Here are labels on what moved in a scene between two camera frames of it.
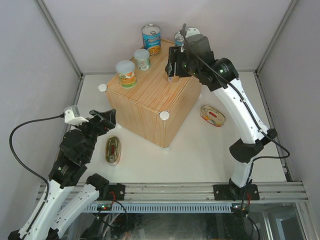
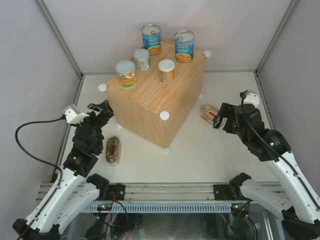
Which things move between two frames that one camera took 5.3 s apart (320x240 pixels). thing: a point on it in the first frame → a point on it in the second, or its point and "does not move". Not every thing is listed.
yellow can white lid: [126, 69] does not move
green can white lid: [142, 57] does not move
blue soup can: [151, 39] does not move
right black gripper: [176, 55] → [227, 110]
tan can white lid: [174, 79] → [166, 70]
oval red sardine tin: [212, 116] does not move
